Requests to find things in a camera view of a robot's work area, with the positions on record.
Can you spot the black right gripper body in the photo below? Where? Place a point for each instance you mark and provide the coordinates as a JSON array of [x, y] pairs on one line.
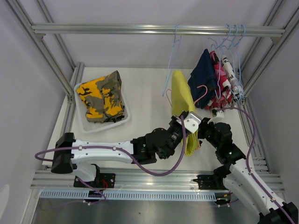
[[205, 130]]

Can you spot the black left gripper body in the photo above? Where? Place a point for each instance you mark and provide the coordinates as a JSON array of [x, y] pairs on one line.
[[174, 135]]

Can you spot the lime green trousers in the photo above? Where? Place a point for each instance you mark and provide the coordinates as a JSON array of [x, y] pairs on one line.
[[181, 100]]

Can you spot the dark blue denim trousers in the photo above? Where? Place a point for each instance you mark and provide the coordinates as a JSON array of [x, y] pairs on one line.
[[202, 81]]

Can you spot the yellow grey camouflage trousers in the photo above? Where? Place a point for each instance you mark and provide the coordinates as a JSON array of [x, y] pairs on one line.
[[102, 98]]

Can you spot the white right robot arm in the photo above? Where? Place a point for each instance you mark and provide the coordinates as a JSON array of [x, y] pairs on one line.
[[237, 176]]

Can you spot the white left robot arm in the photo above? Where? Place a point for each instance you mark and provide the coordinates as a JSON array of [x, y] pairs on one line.
[[77, 157]]

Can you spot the pink camouflage trousers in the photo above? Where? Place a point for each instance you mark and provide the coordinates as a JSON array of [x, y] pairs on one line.
[[223, 95]]

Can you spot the white newspaper print trousers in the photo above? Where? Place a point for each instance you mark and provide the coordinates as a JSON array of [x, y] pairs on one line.
[[235, 86]]

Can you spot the white plastic basket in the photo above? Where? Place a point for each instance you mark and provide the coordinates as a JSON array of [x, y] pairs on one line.
[[91, 127]]

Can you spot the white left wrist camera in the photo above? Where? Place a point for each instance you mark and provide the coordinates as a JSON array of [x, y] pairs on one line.
[[192, 122]]

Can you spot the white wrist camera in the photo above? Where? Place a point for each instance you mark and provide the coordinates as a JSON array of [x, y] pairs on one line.
[[217, 116], [192, 122]]

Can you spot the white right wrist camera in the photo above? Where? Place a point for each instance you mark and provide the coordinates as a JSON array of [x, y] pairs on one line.
[[217, 116]]

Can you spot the slotted cable duct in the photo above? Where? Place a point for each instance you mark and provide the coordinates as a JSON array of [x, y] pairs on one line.
[[129, 195]]

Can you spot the front aluminium mounting rail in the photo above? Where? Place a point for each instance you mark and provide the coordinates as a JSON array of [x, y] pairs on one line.
[[126, 179]]

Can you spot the aluminium hanging rail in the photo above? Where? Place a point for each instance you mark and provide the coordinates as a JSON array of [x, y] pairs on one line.
[[131, 29]]

